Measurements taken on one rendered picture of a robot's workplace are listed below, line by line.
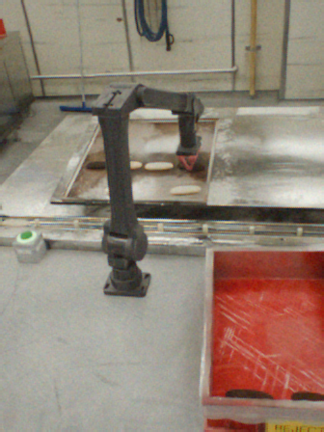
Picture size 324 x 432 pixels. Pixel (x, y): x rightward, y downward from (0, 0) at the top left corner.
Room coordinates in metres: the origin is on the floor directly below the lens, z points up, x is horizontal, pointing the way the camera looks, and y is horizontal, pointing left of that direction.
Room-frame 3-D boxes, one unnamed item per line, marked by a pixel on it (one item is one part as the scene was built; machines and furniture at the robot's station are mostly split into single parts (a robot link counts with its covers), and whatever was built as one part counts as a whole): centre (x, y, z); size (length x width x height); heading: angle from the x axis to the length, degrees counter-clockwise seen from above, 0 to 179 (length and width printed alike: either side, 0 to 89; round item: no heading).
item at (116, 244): (0.98, 0.11, 0.94); 0.09 x 0.05 x 0.10; 153
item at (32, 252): (1.14, 0.42, 0.84); 0.08 x 0.08 x 0.11; 76
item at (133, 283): (0.96, 0.12, 0.86); 0.12 x 0.09 x 0.08; 76
